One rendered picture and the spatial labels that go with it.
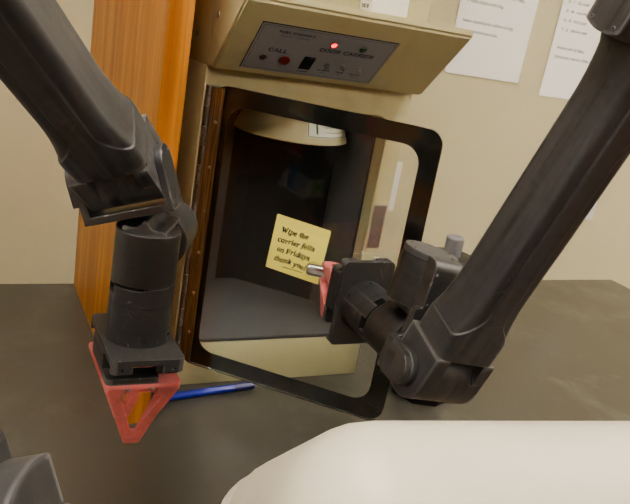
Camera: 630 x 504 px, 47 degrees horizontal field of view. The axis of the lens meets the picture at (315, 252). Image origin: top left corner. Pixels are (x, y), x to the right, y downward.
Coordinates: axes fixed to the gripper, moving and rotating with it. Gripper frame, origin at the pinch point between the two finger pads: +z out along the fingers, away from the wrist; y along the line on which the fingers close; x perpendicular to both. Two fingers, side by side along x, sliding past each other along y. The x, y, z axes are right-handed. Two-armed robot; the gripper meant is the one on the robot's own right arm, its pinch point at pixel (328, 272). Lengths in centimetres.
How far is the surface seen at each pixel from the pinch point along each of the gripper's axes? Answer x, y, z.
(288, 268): 1.7, -2.6, 7.8
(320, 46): 0.6, 26.0, 11.8
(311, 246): -0.2, 1.2, 6.0
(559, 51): -86, 30, 63
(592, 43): -95, 33, 63
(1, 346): 35, -26, 34
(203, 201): 11.5, 3.4, 17.0
